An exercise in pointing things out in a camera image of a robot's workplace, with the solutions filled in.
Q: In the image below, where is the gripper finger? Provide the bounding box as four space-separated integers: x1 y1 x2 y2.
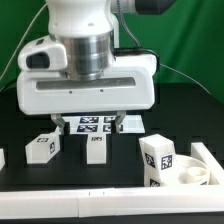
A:
51 114 70 136
111 111 126 133

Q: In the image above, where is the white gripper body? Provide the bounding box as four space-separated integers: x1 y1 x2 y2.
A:
17 54 157 115

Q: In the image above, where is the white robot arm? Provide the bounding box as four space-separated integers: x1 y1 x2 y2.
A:
17 0 176 132

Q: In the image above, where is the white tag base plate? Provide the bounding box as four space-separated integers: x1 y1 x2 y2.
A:
63 115 145 134

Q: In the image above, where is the black cable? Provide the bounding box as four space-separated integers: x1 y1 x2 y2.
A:
0 79 18 94

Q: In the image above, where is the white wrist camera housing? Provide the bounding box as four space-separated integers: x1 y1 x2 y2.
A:
18 36 68 71

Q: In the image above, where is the grey cable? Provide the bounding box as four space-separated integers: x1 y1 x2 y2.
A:
0 3 49 82

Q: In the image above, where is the white U-shaped wall fence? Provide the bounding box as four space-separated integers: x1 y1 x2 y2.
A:
0 143 224 220

